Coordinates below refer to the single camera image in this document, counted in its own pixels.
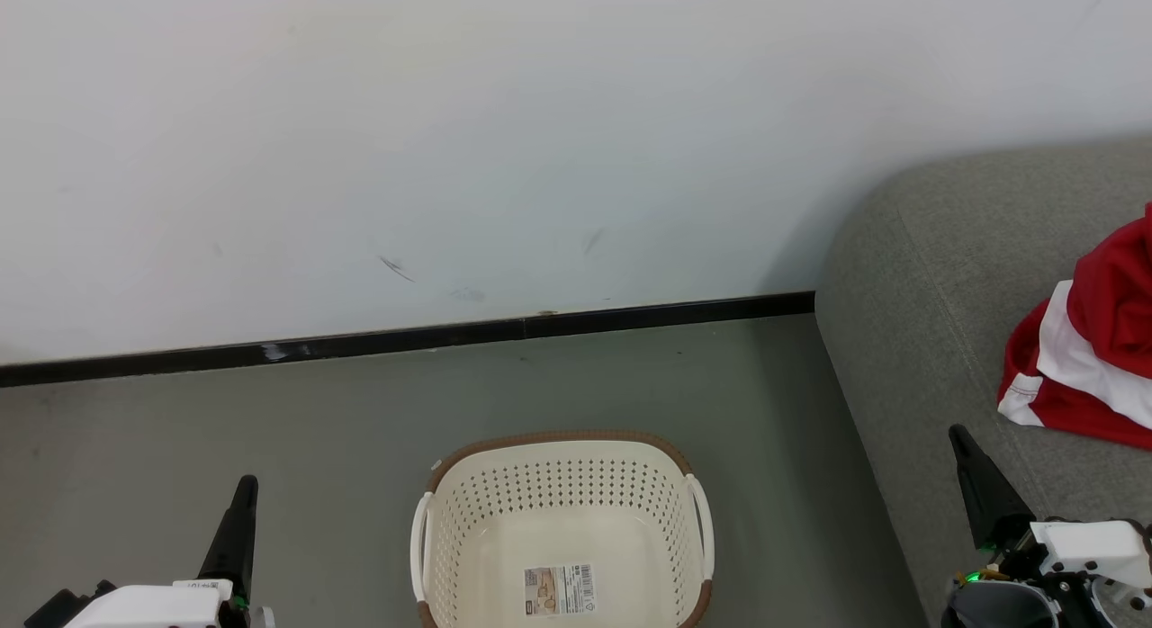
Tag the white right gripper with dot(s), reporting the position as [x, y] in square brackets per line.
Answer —
[1098, 551]

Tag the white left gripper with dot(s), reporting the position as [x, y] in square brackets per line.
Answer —
[144, 605]

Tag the red and white garment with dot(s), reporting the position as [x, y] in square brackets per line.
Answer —
[1116, 304]

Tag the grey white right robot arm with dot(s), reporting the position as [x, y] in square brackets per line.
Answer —
[999, 605]

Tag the grey fabric sofa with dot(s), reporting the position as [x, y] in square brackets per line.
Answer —
[927, 340]

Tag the black baseboard strip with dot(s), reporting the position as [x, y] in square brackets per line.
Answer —
[360, 343]

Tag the cream perforated laundry basket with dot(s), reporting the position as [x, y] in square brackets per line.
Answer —
[558, 538]

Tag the paper label sticker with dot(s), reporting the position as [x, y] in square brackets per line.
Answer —
[558, 590]

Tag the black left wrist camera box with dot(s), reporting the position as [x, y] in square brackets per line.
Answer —
[49, 613]

